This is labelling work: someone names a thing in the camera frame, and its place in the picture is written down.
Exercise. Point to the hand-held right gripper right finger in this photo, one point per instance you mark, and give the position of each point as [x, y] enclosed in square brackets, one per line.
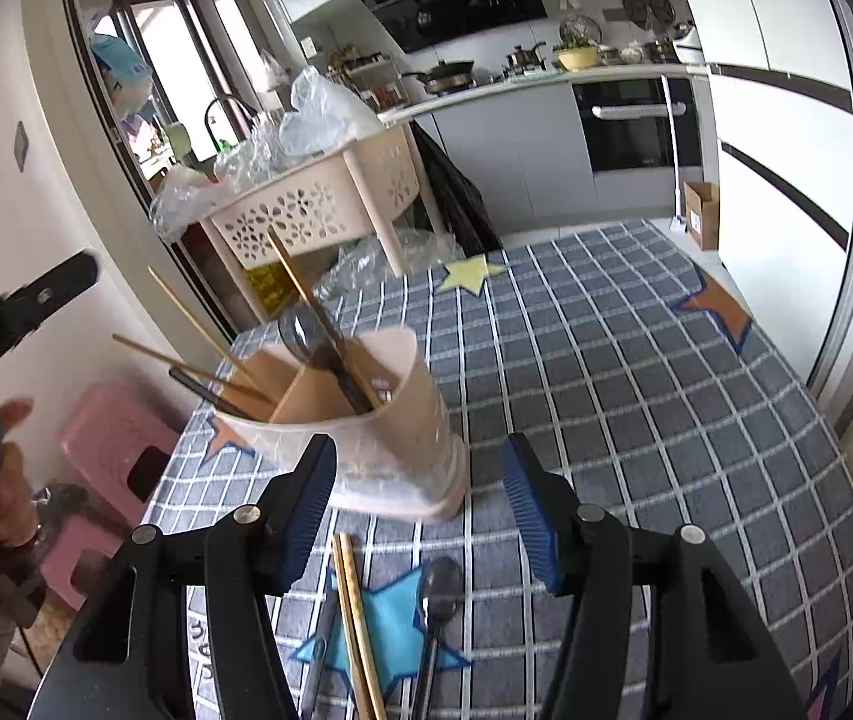
[528, 510]

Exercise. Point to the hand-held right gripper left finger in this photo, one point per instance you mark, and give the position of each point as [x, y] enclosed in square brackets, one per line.
[314, 510]

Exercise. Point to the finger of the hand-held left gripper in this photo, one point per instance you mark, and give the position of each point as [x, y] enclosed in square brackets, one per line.
[44, 296]

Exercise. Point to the black spoons group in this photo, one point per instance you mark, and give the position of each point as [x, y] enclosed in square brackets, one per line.
[441, 585]

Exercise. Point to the beige plastic utensil holder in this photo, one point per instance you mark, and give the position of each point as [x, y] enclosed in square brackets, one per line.
[396, 427]

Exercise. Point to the black spoon with brown band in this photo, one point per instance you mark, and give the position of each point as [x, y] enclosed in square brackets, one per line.
[297, 337]

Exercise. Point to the pink plastic stool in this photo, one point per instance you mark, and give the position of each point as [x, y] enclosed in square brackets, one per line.
[111, 427]

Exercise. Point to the grey checked tablecloth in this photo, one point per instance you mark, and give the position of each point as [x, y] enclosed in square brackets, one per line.
[621, 390]

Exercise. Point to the yellow crate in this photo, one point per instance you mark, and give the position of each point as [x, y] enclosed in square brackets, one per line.
[270, 289]

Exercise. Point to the blue and white package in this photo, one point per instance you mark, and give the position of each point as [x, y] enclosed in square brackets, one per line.
[120, 69]

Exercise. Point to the black kitchen faucet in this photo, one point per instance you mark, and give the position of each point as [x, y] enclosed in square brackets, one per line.
[220, 109]

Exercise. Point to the crumpled clear plastic bag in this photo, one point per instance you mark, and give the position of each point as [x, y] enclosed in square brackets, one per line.
[389, 262]

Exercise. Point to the beige perforated basket cart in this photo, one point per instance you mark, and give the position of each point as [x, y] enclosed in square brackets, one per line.
[299, 210]

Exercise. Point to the dark hanging cloth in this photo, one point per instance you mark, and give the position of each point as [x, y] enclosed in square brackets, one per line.
[453, 195]

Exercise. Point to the white plastic bag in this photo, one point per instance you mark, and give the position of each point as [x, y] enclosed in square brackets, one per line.
[325, 112]

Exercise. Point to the small cardboard box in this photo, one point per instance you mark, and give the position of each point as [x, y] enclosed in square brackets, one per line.
[700, 214]

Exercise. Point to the grey base cabinet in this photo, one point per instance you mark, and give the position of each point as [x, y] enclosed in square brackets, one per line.
[516, 157]

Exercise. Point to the white spice rack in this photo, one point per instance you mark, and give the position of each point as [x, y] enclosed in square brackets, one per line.
[368, 79]

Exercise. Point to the black built-in oven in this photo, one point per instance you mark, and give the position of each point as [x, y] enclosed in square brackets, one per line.
[636, 127]

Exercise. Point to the white kitchen countertop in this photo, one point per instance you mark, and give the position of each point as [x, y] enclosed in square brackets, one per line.
[516, 88]

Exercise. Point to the black wok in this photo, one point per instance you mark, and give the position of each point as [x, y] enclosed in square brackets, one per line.
[445, 76]

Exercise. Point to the steel cooking pot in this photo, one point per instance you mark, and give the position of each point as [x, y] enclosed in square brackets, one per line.
[525, 60]

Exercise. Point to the yellow bowl with greens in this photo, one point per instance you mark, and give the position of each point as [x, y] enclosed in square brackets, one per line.
[575, 58]

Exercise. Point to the small round metal strainer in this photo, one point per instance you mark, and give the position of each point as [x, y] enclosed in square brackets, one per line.
[580, 31]

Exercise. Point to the white rice cooker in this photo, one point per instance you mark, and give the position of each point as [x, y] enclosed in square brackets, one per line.
[687, 43]

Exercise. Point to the large round metal strainer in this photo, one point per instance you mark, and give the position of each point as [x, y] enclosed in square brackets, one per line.
[648, 4]

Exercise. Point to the white refrigerator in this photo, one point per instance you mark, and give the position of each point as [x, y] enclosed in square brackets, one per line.
[771, 15]

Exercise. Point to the grey wall switch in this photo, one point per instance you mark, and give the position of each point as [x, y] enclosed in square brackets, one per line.
[20, 146]

